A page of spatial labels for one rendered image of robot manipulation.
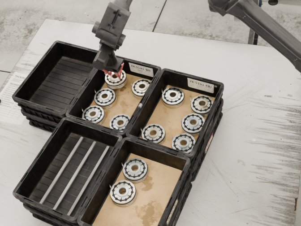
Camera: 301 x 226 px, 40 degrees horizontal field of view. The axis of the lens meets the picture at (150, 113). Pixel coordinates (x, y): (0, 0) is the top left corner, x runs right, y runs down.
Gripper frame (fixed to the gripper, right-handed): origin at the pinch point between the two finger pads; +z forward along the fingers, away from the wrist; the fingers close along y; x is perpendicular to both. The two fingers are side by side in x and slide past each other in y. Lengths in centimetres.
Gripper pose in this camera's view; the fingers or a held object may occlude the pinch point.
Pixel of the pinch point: (114, 75)
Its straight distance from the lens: 194.7
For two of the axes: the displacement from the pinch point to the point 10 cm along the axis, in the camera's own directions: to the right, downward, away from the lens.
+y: 9.0, 2.6, -3.5
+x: 4.1, -7.7, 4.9
